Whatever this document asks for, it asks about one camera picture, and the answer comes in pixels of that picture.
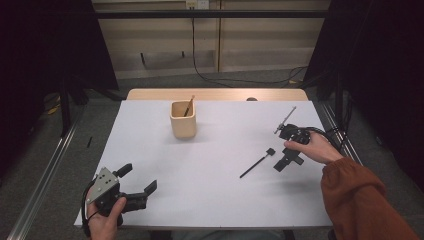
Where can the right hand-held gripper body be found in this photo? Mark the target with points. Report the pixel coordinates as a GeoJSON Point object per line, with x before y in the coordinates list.
{"type": "Point", "coordinates": [295, 132]}

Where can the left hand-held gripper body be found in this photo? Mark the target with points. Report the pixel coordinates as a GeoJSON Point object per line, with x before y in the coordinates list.
{"type": "Point", "coordinates": [104, 186]}

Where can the black brush with square head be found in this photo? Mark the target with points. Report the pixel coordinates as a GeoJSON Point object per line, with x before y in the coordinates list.
{"type": "Point", "coordinates": [256, 164]}

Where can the square wooden cup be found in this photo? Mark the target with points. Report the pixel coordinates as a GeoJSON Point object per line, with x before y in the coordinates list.
{"type": "Point", "coordinates": [182, 126]}

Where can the person's right hand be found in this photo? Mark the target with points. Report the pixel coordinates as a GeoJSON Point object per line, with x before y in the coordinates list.
{"type": "Point", "coordinates": [316, 148]}

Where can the person's left hand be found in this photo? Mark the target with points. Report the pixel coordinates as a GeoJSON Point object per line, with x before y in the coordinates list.
{"type": "Point", "coordinates": [103, 223]}

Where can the small black stick on floor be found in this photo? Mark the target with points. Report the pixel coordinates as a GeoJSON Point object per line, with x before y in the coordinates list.
{"type": "Point", "coordinates": [89, 142]}

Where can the dark round table grommet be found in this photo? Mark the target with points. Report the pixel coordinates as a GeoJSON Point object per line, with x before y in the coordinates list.
{"type": "Point", "coordinates": [251, 99]}

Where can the black metal stand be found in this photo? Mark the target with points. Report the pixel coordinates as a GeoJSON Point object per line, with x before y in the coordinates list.
{"type": "Point", "coordinates": [339, 100]}
{"type": "Point", "coordinates": [65, 110]}

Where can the white table mat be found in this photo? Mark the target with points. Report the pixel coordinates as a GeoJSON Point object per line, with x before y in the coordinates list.
{"type": "Point", "coordinates": [206, 193]}

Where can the wooden table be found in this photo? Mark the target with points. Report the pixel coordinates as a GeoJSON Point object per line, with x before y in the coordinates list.
{"type": "Point", "coordinates": [216, 94]}

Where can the yellow floor marker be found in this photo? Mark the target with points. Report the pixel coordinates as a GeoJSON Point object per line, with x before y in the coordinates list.
{"type": "Point", "coordinates": [53, 109]}

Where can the black curtain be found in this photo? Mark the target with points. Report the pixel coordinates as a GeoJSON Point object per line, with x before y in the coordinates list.
{"type": "Point", "coordinates": [383, 66]}
{"type": "Point", "coordinates": [50, 43]}

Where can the black horizontal bar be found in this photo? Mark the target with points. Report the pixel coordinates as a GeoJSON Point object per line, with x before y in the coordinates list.
{"type": "Point", "coordinates": [213, 14]}

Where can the metal floor rail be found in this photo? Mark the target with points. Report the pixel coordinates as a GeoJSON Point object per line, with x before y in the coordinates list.
{"type": "Point", "coordinates": [43, 180]}
{"type": "Point", "coordinates": [346, 143]}

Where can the white wall outlet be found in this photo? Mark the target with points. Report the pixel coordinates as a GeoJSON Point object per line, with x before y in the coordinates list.
{"type": "Point", "coordinates": [197, 4]}

